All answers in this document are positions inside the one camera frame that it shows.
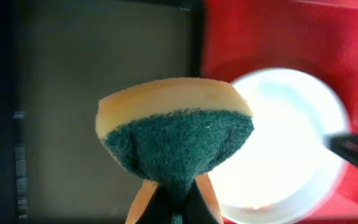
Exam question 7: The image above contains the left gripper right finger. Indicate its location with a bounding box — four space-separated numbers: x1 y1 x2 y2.
182 181 219 224

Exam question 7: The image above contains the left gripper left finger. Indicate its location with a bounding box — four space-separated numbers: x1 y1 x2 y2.
136 187 173 224

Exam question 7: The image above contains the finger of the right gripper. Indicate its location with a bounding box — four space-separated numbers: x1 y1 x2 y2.
323 132 358 183

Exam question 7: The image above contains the green and yellow sponge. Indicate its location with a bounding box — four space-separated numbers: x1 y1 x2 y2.
95 78 254 223

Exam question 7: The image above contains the white plate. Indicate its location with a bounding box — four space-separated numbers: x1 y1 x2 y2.
209 68 349 224

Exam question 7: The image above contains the red plastic tray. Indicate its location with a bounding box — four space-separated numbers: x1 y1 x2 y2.
202 1 358 223

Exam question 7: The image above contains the dark green plastic tray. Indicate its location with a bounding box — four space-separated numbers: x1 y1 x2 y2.
0 0 204 223

